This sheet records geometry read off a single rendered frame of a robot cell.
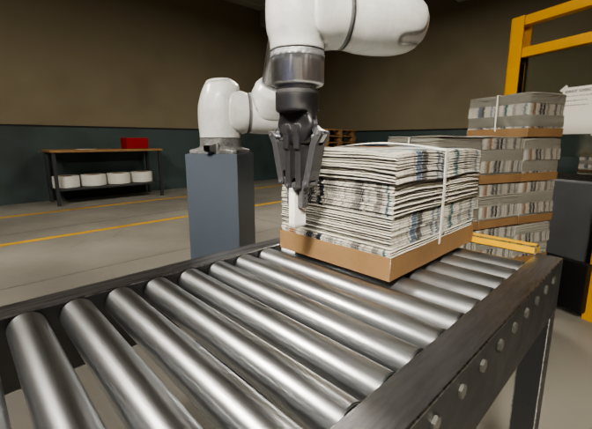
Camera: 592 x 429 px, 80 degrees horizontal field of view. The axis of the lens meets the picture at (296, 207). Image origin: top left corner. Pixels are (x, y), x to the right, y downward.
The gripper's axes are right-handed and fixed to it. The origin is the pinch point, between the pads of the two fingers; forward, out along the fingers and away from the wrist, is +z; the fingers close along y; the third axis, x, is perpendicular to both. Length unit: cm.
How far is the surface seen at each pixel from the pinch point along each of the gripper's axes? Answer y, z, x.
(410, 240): -13.9, 6.5, -15.6
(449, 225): -14.1, 6.6, -32.7
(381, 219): -11.9, 1.8, -8.8
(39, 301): 20.5, 13.0, 36.4
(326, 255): -0.1, 11.0, -8.0
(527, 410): -31, 48, -43
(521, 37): 30, -78, -236
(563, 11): 8, -87, -229
